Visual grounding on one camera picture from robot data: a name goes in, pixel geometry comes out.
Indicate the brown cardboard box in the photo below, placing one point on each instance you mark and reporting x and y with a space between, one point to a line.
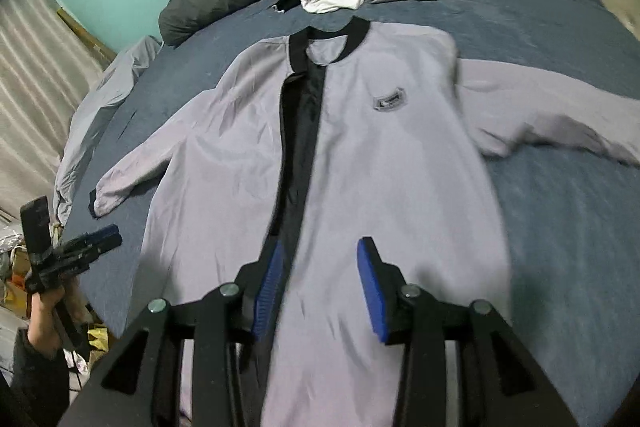
15 277

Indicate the yellow bag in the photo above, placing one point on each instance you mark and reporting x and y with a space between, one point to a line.
97 338

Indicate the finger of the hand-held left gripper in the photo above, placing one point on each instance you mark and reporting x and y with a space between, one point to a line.
110 243
102 233

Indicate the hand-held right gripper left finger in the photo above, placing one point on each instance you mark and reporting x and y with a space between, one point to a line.
265 292

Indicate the light grey sheet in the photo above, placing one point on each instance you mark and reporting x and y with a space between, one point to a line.
95 107

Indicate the white curtain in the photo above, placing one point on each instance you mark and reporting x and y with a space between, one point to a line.
35 107

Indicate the wooden frame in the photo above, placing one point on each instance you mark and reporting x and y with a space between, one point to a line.
85 34

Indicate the grey jacket with black lining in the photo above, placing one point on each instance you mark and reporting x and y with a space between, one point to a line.
390 187

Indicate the person's left forearm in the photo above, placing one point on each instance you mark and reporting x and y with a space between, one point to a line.
40 377

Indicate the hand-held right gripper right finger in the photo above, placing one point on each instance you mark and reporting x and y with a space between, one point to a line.
372 292

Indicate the person's left hand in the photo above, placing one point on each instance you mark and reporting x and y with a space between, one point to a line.
45 327

